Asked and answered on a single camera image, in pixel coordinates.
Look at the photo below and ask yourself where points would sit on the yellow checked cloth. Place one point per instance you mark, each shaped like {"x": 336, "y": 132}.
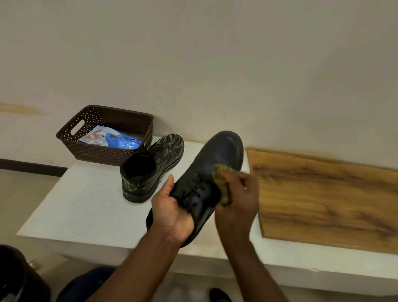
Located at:
{"x": 222, "y": 183}

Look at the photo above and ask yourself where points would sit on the brown perforated plastic basket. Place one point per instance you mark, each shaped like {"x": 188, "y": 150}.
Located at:
{"x": 105, "y": 155}

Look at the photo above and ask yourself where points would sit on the wooden board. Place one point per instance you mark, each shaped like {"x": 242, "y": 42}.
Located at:
{"x": 335, "y": 205}

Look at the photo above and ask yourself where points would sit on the person's right hand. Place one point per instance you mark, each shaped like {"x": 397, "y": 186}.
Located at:
{"x": 239, "y": 211}

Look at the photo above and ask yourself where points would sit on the person's left hand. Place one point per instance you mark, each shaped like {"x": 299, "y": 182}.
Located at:
{"x": 169, "y": 214}

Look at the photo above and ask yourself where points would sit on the small golden object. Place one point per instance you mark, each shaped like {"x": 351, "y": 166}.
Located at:
{"x": 33, "y": 265}

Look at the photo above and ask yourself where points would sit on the person's left forearm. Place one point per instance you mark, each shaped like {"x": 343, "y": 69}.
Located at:
{"x": 136, "y": 270}

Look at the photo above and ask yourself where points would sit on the blue and white plastic packet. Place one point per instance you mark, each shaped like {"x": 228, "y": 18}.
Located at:
{"x": 115, "y": 140}

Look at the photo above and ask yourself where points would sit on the black leather shoe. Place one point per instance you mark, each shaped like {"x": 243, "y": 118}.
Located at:
{"x": 149, "y": 174}
{"x": 214, "y": 155}

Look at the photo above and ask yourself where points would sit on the person's black worn shoe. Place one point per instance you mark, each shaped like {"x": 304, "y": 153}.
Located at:
{"x": 219, "y": 295}

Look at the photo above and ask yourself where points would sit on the person's dark trousers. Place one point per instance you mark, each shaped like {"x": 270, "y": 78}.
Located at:
{"x": 84, "y": 284}

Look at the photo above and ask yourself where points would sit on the person's right forearm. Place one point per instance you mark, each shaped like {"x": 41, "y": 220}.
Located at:
{"x": 255, "y": 277}

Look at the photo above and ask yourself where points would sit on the black bucket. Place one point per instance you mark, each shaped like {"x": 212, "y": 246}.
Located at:
{"x": 28, "y": 280}

